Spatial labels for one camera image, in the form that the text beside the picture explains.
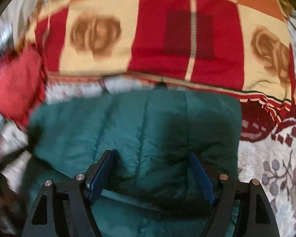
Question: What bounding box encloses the green quilted puffer jacket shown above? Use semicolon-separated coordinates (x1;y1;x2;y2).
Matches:
20;88;242;236

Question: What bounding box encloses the red heart ruffled pillow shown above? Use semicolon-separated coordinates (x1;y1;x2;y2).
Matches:
0;44;47;127

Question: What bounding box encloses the white floral plush blanket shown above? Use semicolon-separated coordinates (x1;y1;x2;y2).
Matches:
0;101;296;237

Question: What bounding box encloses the red cream rose quilt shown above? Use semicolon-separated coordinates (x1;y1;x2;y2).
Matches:
25;0;296;121

